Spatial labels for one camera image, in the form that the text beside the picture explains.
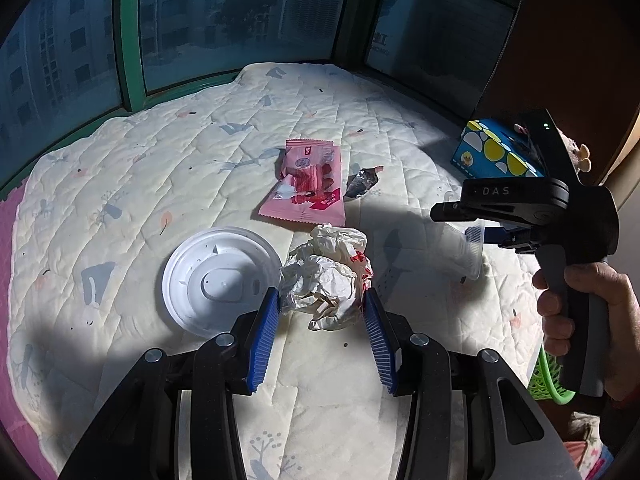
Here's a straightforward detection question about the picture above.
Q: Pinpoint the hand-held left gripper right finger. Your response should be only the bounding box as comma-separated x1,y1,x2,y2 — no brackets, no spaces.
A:
364,290,583,480

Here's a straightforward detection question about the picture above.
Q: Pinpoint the white paper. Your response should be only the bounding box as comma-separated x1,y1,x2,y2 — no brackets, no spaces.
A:
280,224,374,332

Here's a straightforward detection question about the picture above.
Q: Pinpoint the blue spotted tissue box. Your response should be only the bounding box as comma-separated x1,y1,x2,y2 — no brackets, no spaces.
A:
450,117,546,179

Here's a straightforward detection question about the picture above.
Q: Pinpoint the dark foil wrapper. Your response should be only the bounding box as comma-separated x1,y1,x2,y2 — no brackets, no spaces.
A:
345,165,384,202

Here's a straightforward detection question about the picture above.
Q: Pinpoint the small plush toy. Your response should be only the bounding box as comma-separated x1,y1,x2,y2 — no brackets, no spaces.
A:
514,122,592,174

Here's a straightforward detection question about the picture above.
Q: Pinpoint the pink snack wrapper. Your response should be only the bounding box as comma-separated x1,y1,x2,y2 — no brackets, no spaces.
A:
258,139,347,227

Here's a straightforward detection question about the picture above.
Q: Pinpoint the green framed window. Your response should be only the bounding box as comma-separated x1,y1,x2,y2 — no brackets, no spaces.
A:
0,0,523,201

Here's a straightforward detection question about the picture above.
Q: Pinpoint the small white pink wrapper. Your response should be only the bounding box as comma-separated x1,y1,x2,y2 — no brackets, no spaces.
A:
276,176,302,202

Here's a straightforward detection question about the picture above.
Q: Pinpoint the green plastic basket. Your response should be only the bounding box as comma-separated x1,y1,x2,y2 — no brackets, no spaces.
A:
527,346,577,406

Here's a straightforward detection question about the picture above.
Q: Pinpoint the clear plastic cup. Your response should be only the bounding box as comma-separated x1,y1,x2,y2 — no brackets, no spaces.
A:
430,192,484,282

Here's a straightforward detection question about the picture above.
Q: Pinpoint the cream quilted printed blanket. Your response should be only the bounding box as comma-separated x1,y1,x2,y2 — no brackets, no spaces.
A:
7,62,547,480

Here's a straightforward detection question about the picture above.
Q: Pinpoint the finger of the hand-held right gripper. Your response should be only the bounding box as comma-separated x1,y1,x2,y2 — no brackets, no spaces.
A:
430,177,571,223
465,225,541,255

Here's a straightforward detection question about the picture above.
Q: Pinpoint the pink foam floor mat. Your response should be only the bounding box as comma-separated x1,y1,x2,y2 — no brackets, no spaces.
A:
0,185,56,480

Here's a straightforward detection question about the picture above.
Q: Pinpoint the white round plastic lid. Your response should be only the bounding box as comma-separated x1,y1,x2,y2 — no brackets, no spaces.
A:
162,227,282,339

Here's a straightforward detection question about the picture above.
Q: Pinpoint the person's right hand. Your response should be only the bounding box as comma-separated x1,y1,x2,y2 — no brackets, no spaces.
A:
532,262,640,396

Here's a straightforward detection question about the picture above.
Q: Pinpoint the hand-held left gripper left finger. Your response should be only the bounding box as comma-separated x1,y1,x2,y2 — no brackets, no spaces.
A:
59,287,280,480

